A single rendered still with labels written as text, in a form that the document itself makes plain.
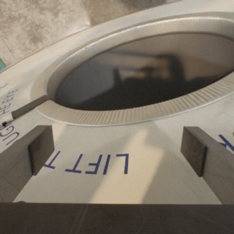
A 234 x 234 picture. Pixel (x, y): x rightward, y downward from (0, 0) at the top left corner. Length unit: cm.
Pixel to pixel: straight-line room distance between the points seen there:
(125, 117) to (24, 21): 131
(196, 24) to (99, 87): 41
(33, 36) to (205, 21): 116
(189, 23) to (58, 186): 61
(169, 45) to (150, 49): 7
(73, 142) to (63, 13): 117
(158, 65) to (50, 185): 65
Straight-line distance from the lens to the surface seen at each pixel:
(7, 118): 39
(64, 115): 30
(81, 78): 67
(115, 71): 75
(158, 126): 22
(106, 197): 18
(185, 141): 16
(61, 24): 137
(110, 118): 25
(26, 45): 155
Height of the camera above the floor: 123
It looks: 49 degrees down
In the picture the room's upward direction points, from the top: 169 degrees counter-clockwise
